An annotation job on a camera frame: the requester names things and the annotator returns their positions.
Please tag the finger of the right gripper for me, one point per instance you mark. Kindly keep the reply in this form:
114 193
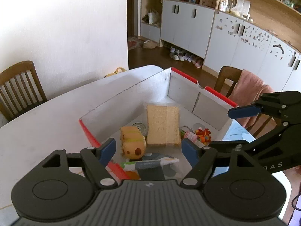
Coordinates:
242 112

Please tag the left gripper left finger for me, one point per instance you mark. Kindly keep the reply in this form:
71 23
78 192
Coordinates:
95 161

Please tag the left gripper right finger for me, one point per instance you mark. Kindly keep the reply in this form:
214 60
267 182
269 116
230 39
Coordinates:
201 160

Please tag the orange lion toy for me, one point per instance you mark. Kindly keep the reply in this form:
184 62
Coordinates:
204 136

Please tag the toothpaste tube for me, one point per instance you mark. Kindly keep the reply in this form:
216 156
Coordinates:
148 164

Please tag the yellow pig plush toy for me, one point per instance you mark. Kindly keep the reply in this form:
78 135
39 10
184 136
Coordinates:
133 143

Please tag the bagged bread slice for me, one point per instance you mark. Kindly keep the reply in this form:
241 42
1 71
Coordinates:
163 125

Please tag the red cardboard box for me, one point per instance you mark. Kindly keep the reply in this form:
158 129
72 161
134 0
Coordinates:
199 108

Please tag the pink towel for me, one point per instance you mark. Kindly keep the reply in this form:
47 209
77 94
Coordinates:
248 89

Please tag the white storage cabinet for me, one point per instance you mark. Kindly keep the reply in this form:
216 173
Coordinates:
261 36

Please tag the brown wooden chair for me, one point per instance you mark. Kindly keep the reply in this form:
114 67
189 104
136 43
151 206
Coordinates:
21 90

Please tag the white tote bag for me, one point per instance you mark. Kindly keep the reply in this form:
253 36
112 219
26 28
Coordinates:
153 17

